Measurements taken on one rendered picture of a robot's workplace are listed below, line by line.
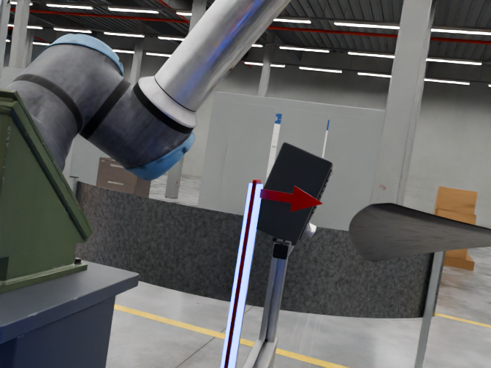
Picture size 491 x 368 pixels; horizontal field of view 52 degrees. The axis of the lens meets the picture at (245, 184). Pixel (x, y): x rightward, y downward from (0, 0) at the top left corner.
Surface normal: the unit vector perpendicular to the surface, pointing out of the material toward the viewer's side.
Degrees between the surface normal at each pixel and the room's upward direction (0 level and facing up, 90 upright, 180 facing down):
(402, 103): 90
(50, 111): 53
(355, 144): 90
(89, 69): 63
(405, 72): 90
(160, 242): 90
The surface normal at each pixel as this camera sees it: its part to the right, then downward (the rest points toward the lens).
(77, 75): 0.68, -0.28
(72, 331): 0.95, 0.16
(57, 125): 0.90, -0.30
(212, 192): -0.31, 0.00
